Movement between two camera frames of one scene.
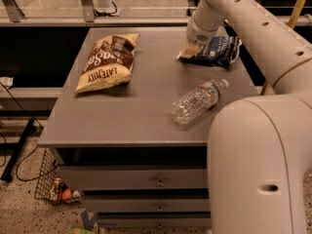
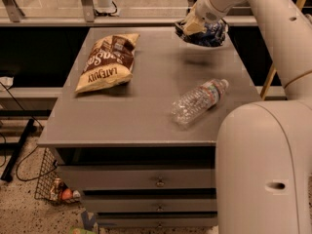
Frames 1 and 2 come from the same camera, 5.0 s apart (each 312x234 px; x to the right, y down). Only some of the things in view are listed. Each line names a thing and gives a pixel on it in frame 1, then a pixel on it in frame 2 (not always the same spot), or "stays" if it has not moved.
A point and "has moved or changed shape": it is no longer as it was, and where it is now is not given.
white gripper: x=199 y=33 to x=206 y=11
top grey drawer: x=133 y=176 stays
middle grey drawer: x=147 y=205 stays
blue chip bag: x=220 y=52 has moved or changed shape
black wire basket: x=50 y=187 stays
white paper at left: x=7 y=81 stays
